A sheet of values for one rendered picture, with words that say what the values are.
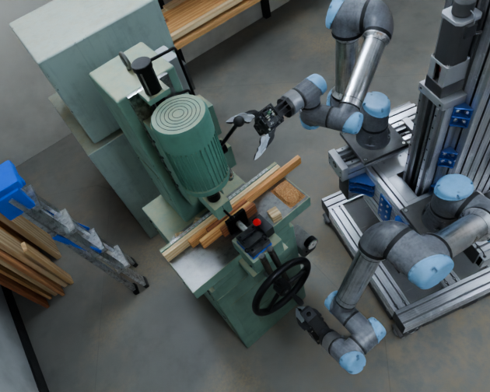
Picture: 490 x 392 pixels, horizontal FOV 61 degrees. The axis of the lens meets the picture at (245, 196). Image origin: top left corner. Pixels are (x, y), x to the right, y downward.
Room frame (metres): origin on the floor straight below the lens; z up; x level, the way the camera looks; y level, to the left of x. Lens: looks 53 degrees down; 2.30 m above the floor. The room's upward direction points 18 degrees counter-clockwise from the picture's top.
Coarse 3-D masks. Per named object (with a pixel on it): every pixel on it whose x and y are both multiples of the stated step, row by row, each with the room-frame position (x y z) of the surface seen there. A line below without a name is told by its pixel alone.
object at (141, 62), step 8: (144, 56) 1.10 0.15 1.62; (136, 64) 1.07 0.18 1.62; (144, 64) 1.06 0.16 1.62; (136, 72) 1.05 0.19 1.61; (144, 72) 1.05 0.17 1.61; (152, 72) 1.06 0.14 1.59; (144, 80) 1.05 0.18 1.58; (152, 80) 1.05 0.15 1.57; (144, 88) 1.06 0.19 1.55; (152, 88) 1.05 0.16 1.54; (160, 88) 1.06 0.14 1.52; (168, 88) 1.06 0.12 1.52; (144, 96) 1.06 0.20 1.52; (152, 96) 1.04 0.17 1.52; (160, 96) 1.04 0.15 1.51; (152, 104) 1.03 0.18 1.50
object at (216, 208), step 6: (198, 198) 1.01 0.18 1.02; (204, 198) 0.96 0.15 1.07; (222, 198) 0.94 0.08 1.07; (228, 198) 0.94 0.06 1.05; (204, 204) 0.98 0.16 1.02; (210, 204) 0.93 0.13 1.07; (216, 204) 0.92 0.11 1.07; (222, 204) 0.91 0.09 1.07; (228, 204) 0.92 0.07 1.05; (210, 210) 0.94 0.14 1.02; (216, 210) 0.90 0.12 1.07; (222, 210) 0.90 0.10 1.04; (228, 210) 0.91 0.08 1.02; (216, 216) 0.90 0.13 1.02; (222, 216) 0.90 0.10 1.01
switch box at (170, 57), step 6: (162, 48) 1.34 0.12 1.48; (168, 48) 1.33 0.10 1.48; (168, 54) 1.29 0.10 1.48; (174, 54) 1.28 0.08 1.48; (168, 60) 1.26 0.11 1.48; (174, 60) 1.26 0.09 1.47; (174, 66) 1.26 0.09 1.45; (180, 72) 1.26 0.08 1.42; (180, 78) 1.26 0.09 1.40; (186, 84) 1.26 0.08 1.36
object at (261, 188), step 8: (296, 160) 1.11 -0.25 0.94; (280, 168) 1.09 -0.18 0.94; (288, 168) 1.09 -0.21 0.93; (272, 176) 1.07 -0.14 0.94; (280, 176) 1.07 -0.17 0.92; (264, 184) 1.04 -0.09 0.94; (272, 184) 1.05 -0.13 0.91; (256, 192) 1.01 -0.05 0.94; (240, 200) 1.00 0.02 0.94; (248, 200) 1.00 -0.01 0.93; (208, 224) 0.93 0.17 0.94; (200, 232) 0.91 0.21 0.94; (192, 240) 0.88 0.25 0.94
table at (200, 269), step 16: (288, 208) 0.91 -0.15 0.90; (304, 208) 0.92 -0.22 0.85; (272, 224) 0.87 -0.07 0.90; (224, 240) 0.86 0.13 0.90; (176, 256) 0.86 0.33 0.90; (192, 256) 0.84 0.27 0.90; (208, 256) 0.82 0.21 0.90; (224, 256) 0.80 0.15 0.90; (240, 256) 0.78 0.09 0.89; (192, 272) 0.77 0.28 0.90; (208, 272) 0.75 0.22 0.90; (224, 272) 0.75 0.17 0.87; (192, 288) 0.71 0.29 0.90; (208, 288) 0.71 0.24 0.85
